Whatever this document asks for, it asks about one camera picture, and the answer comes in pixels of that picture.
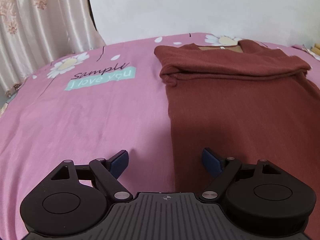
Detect dark red knit sweater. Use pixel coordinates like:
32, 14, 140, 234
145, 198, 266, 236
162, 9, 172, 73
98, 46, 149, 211
154, 40, 319, 192

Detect pink floral bed sheet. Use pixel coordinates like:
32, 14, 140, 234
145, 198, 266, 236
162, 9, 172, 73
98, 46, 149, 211
0, 31, 320, 240

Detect yellow folded blanket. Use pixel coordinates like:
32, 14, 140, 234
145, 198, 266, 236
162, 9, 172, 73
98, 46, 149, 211
311, 43, 320, 55

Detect beige floral curtain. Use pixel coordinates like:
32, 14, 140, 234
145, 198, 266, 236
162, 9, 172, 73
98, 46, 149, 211
1, 0, 105, 96

